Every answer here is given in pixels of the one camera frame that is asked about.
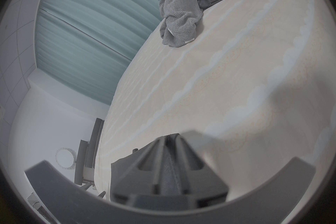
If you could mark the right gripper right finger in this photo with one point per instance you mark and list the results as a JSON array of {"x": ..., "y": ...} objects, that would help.
[{"x": 199, "y": 183}]

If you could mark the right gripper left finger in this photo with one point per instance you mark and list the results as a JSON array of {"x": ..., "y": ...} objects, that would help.
[{"x": 147, "y": 181}]

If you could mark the black T-shirt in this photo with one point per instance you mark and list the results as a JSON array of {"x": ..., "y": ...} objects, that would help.
[{"x": 172, "y": 178}]

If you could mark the bed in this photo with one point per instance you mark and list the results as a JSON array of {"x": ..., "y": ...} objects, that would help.
[{"x": 236, "y": 73}]

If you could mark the dark dressing table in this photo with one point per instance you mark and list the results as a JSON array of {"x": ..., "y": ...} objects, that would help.
[{"x": 80, "y": 162}]

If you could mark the round mirror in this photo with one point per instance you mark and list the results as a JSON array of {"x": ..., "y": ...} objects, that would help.
[{"x": 65, "y": 157}]

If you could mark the grey garment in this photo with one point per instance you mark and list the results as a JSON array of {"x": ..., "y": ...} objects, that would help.
[{"x": 181, "y": 15}]

